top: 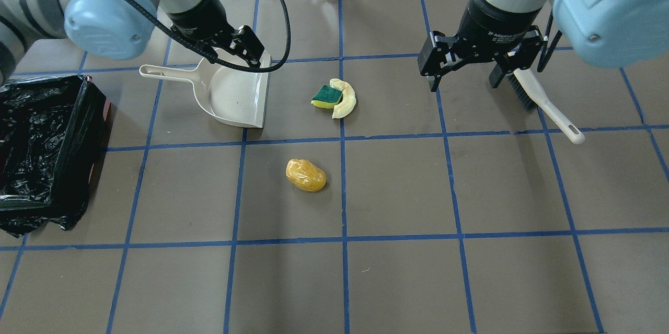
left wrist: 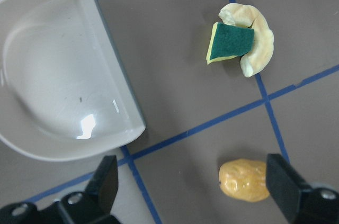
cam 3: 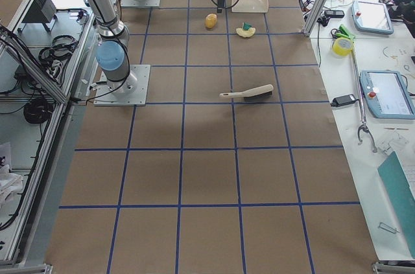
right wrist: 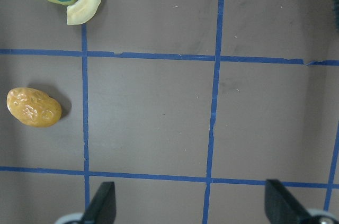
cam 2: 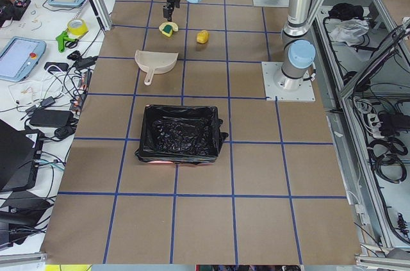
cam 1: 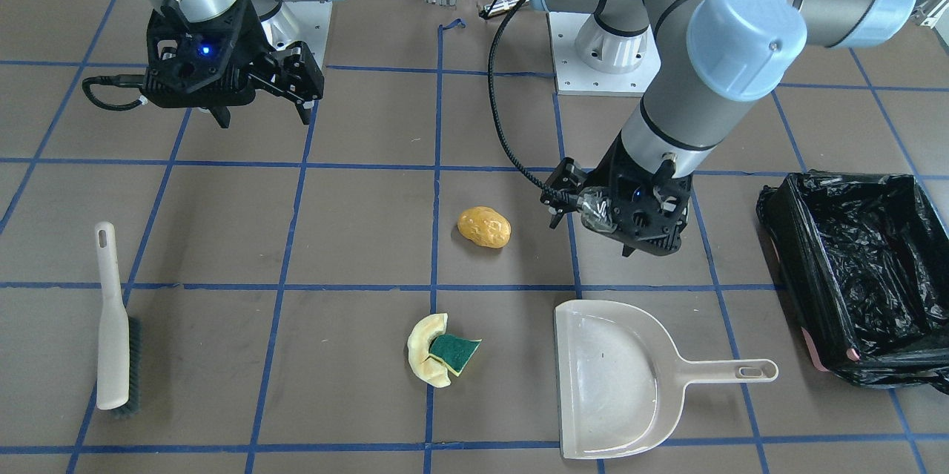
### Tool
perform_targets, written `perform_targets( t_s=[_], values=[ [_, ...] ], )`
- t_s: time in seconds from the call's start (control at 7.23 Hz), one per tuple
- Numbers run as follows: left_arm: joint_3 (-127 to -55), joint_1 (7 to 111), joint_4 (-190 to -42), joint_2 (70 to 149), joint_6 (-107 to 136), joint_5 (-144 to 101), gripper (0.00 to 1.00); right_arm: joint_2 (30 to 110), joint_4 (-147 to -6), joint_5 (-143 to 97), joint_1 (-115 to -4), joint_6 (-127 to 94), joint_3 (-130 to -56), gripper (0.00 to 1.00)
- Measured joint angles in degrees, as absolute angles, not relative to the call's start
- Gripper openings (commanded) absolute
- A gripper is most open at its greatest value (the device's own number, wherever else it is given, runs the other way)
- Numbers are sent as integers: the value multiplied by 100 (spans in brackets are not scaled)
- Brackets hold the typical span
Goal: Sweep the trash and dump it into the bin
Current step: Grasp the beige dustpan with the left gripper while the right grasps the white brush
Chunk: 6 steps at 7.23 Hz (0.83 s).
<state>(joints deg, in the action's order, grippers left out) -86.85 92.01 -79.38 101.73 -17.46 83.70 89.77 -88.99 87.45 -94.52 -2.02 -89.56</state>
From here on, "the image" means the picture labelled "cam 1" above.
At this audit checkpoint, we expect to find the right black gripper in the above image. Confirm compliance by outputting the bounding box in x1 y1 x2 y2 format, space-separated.
142 0 325 129

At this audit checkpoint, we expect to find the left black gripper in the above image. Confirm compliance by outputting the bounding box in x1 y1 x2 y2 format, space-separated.
540 139 692 257

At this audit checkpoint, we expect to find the beige plastic dustpan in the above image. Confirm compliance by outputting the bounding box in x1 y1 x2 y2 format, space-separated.
555 299 779 460

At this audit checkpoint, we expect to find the beige hand brush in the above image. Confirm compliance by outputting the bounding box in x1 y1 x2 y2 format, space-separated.
95 221 142 419

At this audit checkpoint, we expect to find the green yellow sponge piece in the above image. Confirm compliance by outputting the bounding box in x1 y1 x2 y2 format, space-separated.
429 333 482 376

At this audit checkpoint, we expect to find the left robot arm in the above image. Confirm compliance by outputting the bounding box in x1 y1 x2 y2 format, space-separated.
538 0 916 257

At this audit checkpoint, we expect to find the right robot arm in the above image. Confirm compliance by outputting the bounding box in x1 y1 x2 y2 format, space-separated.
82 0 343 128

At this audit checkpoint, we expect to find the bin with black bag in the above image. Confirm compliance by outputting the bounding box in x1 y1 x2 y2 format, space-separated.
755 171 948 393

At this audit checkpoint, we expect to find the yellow potato toy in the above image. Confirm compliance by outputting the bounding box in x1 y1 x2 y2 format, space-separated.
455 205 512 248

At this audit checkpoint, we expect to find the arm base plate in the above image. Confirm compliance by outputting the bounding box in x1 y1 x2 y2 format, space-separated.
548 12 661 96
261 1 333 68

